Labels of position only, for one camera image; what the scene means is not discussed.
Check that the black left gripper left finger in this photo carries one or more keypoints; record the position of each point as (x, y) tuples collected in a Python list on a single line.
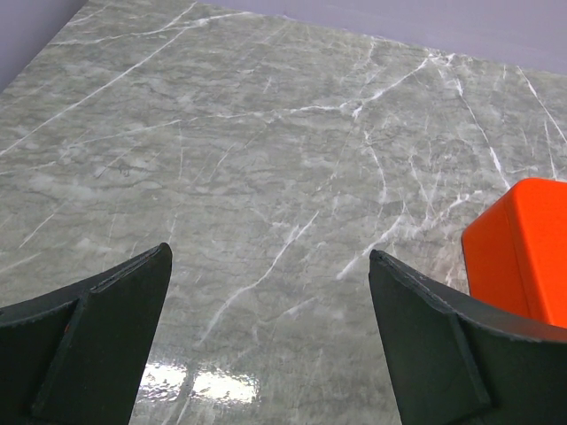
[(77, 355)]

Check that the orange tin lid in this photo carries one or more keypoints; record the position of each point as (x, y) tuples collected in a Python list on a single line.
[(515, 252)]

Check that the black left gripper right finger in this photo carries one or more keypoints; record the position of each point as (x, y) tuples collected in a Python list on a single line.
[(455, 360)]

